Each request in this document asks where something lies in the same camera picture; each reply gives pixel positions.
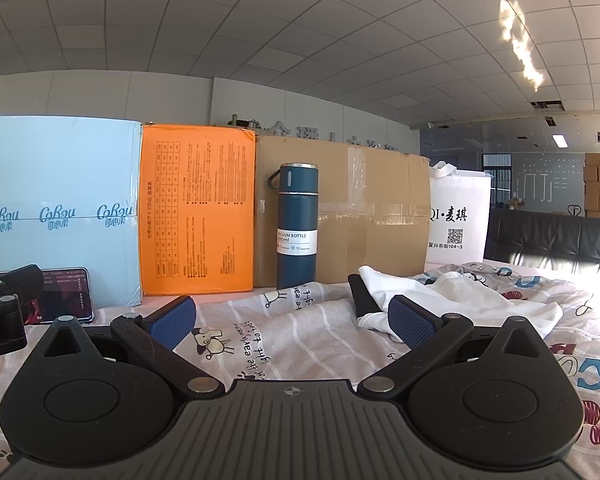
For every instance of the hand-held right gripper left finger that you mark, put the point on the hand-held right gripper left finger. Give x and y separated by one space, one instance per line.
172 322

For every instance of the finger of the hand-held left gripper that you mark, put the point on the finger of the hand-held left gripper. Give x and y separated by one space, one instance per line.
17 282

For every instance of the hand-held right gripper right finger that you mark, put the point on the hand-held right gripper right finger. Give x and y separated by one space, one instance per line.
410 322

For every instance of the white garment with black trim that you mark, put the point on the white garment with black trim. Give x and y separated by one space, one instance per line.
455 292

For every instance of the smartphone with lit screen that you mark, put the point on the smartphone with lit screen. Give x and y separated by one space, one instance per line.
65 295

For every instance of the cartoon printed bed sheet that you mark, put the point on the cartoon printed bed sheet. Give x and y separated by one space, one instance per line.
280 340

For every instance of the orange printed carton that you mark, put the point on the orange printed carton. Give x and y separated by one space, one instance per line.
200 210

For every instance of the large light blue carton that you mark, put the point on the large light blue carton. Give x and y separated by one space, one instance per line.
55 170

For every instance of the white plastic container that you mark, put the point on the white plastic container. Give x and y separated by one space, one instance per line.
457 210

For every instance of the brown cardboard box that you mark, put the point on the brown cardboard box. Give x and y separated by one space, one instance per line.
360 200

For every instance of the dark blue vacuum bottle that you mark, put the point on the dark blue vacuum bottle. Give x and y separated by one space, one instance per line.
296 240

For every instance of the black leather sofa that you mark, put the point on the black leather sofa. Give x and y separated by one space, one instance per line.
545 237

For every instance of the barred window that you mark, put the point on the barred window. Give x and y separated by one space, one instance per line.
496 175

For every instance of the ceiling light panel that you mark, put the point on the ceiling light panel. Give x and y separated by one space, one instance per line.
560 140

